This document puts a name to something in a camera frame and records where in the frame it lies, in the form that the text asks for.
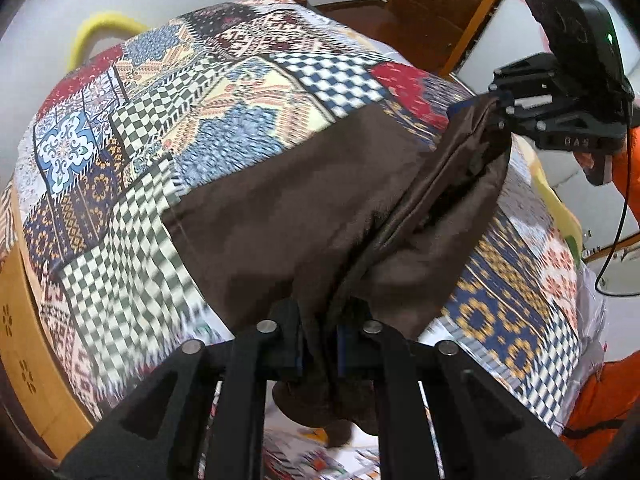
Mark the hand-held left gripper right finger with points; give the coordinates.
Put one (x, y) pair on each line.
(365, 342)

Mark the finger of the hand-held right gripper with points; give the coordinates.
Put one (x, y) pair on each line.
(525, 72)
(522, 120)

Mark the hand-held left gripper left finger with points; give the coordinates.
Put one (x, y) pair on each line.
(272, 340)

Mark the brown shirt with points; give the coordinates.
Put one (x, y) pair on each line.
(320, 220)

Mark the brown wooden door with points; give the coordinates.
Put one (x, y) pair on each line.
(440, 5)

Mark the patchwork printed blanket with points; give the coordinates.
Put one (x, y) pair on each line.
(175, 125)

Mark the wooden lap table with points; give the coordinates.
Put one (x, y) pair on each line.
(25, 355)

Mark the person's orange clothing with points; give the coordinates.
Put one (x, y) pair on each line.
(607, 400)

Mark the yellow foam bar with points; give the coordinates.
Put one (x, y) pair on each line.
(100, 27)

